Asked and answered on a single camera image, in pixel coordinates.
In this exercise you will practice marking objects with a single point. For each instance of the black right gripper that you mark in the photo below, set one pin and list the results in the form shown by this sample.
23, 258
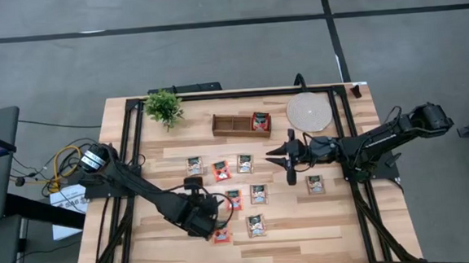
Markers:
313, 151

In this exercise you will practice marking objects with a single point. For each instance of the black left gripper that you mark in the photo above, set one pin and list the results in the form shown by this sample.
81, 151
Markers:
199, 215

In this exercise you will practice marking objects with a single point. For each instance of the orange peach tea bag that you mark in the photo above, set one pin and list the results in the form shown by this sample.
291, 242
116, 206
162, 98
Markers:
221, 171
234, 200
223, 236

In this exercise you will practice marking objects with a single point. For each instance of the red strawberry tea bag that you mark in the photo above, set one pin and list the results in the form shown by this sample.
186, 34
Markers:
261, 121

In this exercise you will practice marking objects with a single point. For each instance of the gold vanilla tea bag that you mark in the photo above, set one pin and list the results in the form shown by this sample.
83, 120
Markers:
259, 194
315, 185
245, 164
256, 226
194, 166

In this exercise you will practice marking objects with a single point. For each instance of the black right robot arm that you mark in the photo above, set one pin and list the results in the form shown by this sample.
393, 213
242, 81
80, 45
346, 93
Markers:
381, 136

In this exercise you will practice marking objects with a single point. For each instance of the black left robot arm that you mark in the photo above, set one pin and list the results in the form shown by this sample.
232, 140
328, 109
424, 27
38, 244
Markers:
140, 186

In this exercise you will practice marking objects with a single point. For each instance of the wooden compartment tea box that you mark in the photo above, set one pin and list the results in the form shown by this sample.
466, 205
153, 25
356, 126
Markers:
232, 125

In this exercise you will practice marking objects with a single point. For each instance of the long black box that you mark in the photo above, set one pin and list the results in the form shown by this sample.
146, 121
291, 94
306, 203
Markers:
191, 88

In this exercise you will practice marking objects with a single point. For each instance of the green plant in white pot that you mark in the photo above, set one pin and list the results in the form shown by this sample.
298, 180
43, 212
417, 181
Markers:
163, 107

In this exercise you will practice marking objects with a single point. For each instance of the white paper sheet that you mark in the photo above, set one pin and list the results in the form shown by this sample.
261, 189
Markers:
69, 200

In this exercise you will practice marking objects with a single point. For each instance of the black desk beam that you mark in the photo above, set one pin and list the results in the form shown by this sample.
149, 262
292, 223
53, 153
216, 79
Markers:
39, 208

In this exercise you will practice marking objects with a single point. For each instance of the black aluminium rig frame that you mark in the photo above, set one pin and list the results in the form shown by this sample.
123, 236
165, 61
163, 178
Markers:
236, 94

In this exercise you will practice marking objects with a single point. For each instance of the small black bracket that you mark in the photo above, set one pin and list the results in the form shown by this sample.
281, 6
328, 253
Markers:
355, 92

